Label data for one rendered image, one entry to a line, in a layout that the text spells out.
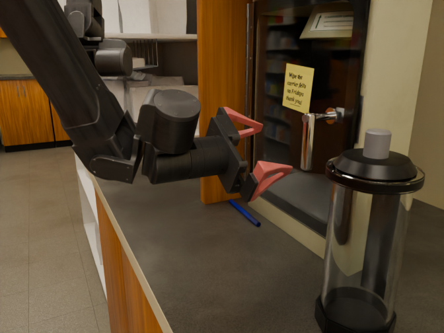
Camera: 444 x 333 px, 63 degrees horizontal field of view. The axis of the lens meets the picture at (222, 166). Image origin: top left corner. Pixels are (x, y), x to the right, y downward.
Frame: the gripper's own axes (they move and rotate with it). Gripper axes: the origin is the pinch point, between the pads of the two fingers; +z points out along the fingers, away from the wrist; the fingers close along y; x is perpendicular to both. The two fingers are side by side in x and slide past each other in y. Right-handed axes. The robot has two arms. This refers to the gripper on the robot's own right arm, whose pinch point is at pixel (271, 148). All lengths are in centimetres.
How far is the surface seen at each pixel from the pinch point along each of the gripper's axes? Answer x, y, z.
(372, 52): -16.9, 0.0, 10.0
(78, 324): 160, 44, -26
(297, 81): -5.5, 9.7, 8.7
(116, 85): 67, 112, 4
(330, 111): -6.7, 0.0, 8.4
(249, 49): -1.6, 26.8, 8.9
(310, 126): -5.4, -1.5, 4.1
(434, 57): -6, 17, 53
